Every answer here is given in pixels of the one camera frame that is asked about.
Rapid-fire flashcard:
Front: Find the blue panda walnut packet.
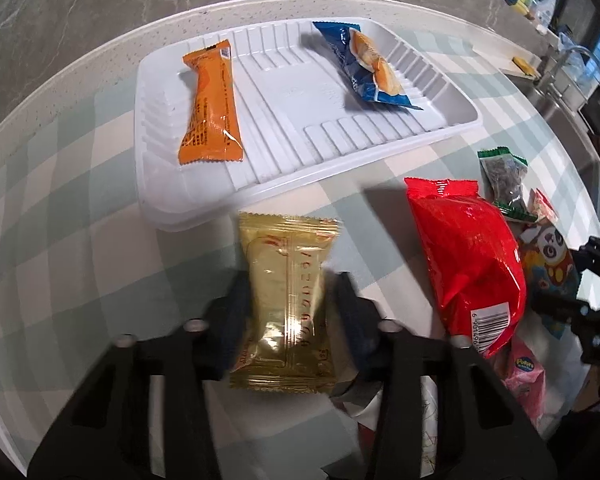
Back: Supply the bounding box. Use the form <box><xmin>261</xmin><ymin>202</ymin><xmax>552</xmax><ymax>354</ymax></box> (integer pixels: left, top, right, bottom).
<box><xmin>518</xmin><ymin>219</ymin><xmax>581</xmax><ymax>311</ymax></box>

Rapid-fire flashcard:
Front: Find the gold snack packet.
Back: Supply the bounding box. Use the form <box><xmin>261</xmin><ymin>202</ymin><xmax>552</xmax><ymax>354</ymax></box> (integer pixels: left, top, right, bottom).
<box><xmin>230</xmin><ymin>212</ymin><xmax>340</xmax><ymax>393</ymax></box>

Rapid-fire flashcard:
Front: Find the pink snack packet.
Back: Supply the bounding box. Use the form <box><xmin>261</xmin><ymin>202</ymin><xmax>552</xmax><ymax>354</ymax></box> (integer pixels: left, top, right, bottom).
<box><xmin>493</xmin><ymin>335</ymin><xmax>546</xmax><ymax>428</ymax></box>

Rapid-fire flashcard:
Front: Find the red snack bag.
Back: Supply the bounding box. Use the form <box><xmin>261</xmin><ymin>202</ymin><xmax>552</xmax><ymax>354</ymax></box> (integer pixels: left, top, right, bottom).
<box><xmin>404</xmin><ymin>177</ymin><xmax>527</xmax><ymax>359</ymax></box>

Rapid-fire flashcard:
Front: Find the green-edged sunflower seed packet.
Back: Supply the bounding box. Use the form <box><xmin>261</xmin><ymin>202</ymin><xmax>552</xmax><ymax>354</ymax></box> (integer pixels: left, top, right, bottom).
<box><xmin>477</xmin><ymin>146</ymin><xmax>538</xmax><ymax>223</ymax></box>

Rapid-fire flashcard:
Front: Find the orange snack bar packet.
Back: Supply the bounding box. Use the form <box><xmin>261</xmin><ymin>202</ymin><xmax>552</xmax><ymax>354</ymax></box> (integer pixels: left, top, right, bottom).
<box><xmin>178</xmin><ymin>39</ymin><xmax>244</xmax><ymax>166</ymax></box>

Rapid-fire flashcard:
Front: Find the blue bread snack packet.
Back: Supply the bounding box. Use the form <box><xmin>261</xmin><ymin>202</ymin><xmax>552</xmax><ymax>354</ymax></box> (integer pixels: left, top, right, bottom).
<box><xmin>313</xmin><ymin>22</ymin><xmax>422</xmax><ymax>110</ymax></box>

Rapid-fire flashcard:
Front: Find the white long snack packet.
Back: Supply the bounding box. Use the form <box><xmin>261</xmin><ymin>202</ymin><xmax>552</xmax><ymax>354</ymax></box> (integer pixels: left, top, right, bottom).
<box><xmin>322</xmin><ymin>376</ymin><xmax>438</xmax><ymax>479</ymax></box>

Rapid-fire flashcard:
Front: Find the green checkered tablecloth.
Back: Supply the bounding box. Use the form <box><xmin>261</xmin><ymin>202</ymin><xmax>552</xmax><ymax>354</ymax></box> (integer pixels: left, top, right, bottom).
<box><xmin>0</xmin><ymin>30</ymin><xmax>600</xmax><ymax>464</ymax></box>

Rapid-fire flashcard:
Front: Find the chrome faucet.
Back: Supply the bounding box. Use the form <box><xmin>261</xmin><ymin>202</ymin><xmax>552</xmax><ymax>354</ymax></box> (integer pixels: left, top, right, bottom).
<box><xmin>535</xmin><ymin>44</ymin><xmax>600</xmax><ymax>110</ymax></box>

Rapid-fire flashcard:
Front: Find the steel sink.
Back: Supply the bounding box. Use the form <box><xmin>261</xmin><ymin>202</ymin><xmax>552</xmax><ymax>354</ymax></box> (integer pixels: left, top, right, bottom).
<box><xmin>506</xmin><ymin>74</ymin><xmax>600</xmax><ymax>217</ymax></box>

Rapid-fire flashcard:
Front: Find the white plastic tray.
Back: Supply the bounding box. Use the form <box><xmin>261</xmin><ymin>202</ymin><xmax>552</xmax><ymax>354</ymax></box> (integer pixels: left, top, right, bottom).
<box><xmin>134</xmin><ymin>18</ymin><xmax>482</xmax><ymax>232</ymax></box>

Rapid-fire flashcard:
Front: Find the yellow sponge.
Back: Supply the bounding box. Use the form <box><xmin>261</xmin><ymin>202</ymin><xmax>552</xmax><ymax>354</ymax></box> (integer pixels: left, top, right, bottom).
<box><xmin>512</xmin><ymin>56</ymin><xmax>540</xmax><ymax>79</ymax></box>

